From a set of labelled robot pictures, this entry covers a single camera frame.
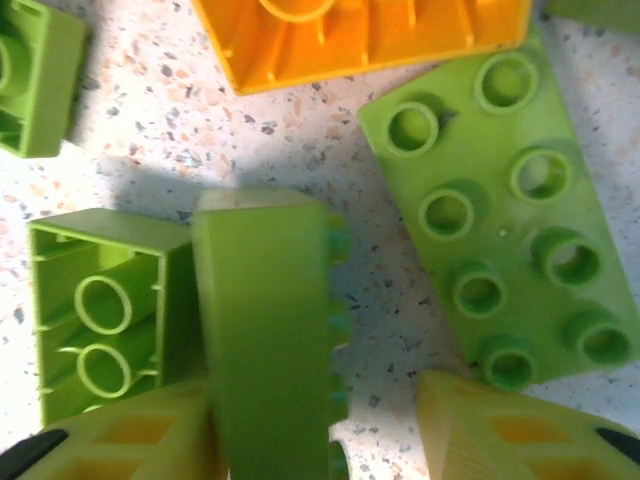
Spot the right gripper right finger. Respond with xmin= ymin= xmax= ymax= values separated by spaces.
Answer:
xmin=417 ymin=370 xmax=640 ymax=480

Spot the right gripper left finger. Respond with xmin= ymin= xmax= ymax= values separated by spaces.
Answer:
xmin=0 ymin=379 xmax=229 ymax=480

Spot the thick long green lego brick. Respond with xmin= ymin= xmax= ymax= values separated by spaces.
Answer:
xmin=192 ymin=187 xmax=351 ymax=480

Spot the flat green lego plate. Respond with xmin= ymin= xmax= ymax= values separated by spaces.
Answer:
xmin=357 ymin=22 xmax=640 ymax=394

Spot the small green lego brick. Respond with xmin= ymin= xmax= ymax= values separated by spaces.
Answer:
xmin=0 ymin=0 xmax=94 ymax=160

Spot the large orange lego brick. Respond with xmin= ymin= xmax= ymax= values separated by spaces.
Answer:
xmin=192 ymin=0 xmax=532 ymax=97

